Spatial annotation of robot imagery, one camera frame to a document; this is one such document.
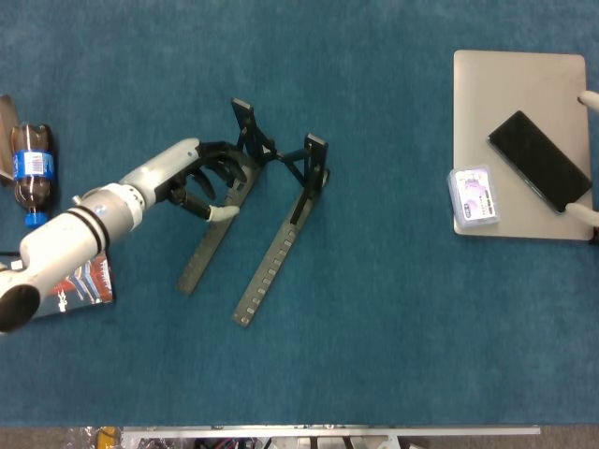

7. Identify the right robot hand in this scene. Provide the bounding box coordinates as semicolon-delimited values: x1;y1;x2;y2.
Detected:
564;90;599;226

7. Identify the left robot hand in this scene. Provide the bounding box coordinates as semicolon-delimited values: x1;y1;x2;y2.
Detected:
119;137;249;222

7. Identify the black folding laptop stand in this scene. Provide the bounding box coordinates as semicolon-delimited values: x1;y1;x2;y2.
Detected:
175;96;331;328

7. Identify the silver closed laptop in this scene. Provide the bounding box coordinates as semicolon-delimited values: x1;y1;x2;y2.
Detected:
452;50;594;241

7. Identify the black smartphone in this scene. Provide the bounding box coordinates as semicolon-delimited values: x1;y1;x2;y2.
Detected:
487;109;594;215

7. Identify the clear plastic card box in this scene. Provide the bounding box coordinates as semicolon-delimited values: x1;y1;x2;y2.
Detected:
446;164;501;230

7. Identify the cola bottle blue label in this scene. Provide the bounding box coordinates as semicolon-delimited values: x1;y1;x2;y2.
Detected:
9;122;55;229

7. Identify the red black snack packet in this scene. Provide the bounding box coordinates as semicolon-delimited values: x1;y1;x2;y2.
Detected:
35;252;116;322

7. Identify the brown flat board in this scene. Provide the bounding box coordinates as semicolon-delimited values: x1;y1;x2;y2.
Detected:
0;94;19;187

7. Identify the blue felt table cover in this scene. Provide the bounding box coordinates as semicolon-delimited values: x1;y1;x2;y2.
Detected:
0;0;599;429

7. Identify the crinkled clear wrapper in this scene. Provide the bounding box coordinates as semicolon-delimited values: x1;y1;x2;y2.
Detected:
65;426;124;449

